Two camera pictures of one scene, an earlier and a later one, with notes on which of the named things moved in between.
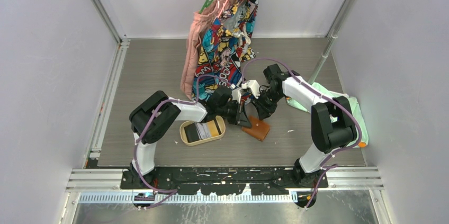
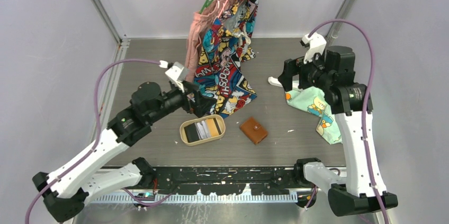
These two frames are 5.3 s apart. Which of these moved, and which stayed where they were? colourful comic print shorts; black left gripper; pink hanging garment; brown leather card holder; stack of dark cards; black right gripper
Moved: black left gripper; brown leather card holder; black right gripper
Stayed: colourful comic print shorts; pink hanging garment; stack of dark cards
